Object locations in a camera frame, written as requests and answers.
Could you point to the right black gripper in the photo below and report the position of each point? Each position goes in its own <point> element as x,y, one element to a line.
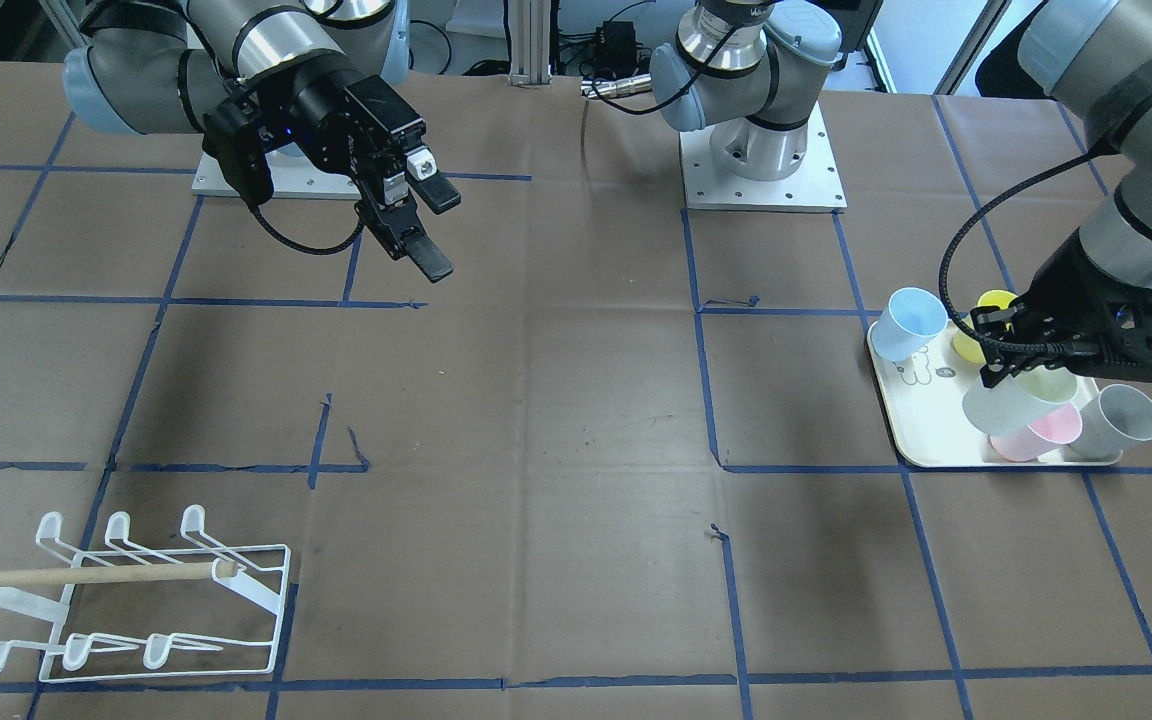
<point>322,110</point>

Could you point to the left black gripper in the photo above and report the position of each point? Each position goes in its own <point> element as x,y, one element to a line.
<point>1064,283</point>

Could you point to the white plastic cup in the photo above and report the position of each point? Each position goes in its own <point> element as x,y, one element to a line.
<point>1018,401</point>

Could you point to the light blue plastic cup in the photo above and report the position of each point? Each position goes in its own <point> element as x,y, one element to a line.
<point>912,318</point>

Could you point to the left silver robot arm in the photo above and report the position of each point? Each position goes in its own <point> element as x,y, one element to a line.
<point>765,61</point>

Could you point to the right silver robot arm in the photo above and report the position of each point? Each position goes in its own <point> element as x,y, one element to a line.
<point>251,77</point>

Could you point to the grey plastic cup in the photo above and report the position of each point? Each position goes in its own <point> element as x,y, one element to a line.
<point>1118,418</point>

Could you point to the pink plastic cup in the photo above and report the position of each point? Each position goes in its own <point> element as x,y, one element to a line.
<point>1054,430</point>

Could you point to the cream plastic tray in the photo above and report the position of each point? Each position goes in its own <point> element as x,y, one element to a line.
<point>922,398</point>

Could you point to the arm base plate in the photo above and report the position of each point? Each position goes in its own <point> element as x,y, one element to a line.
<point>293,177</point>
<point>737,166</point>

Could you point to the aluminium frame post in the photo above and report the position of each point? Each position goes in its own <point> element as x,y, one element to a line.
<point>529,29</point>

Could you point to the white wire cup rack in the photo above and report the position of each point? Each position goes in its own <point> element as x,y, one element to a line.
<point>127,612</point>

